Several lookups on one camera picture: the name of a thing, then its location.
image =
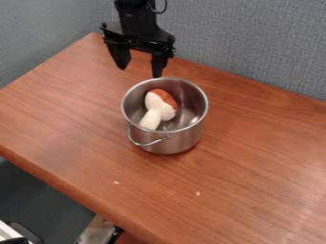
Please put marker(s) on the white and black floor object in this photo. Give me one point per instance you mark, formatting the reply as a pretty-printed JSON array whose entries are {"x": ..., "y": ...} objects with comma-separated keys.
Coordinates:
[{"x": 13, "y": 233}]

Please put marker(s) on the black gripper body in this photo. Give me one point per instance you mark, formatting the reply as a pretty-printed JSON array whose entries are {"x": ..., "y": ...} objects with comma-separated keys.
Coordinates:
[{"x": 139, "y": 30}]

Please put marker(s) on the white toy mushroom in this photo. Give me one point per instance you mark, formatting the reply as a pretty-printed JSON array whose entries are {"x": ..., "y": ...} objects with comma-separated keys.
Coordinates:
[{"x": 160, "y": 109}]

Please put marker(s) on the stainless steel pot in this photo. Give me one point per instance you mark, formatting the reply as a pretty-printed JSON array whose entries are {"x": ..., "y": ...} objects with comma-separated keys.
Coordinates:
[{"x": 176, "y": 135}]

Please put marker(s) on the table leg bracket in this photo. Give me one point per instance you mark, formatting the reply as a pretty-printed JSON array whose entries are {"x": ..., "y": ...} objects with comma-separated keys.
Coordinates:
[{"x": 100, "y": 232}]

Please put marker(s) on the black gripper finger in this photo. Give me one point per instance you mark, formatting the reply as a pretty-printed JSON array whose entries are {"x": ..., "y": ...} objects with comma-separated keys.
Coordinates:
[
  {"x": 120, "y": 54},
  {"x": 157, "y": 63}
]

